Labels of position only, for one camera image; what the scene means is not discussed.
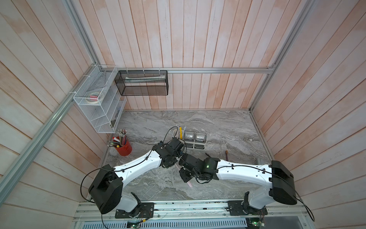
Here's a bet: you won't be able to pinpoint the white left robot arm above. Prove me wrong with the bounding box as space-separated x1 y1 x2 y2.
88 137 185 217

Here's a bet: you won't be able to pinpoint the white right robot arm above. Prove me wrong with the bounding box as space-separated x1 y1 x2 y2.
179 154 297 210

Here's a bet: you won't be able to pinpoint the cream toothbrush holder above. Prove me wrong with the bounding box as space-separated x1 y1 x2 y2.
176 128 208 150

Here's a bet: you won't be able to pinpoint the red pencil cup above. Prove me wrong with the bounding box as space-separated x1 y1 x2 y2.
115 140 132 156

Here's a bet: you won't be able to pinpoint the pens in red cup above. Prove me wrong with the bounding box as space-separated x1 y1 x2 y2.
108 129 127 148

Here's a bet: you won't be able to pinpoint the black mesh basket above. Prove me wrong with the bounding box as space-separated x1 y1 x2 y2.
114 70 169 96

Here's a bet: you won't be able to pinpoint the tape roll on shelf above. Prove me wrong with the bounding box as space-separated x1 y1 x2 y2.
85 91 104 105

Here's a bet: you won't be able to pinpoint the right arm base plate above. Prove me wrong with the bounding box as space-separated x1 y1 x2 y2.
227 200 268 216

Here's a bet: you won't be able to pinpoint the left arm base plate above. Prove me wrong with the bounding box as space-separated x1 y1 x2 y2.
115 202 154 219

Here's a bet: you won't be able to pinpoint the white wire mesh shelf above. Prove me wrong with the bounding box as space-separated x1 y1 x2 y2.
73 65 126 134

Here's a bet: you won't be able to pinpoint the aluminium frame rails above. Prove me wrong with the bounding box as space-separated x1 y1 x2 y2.
0 0 318 229

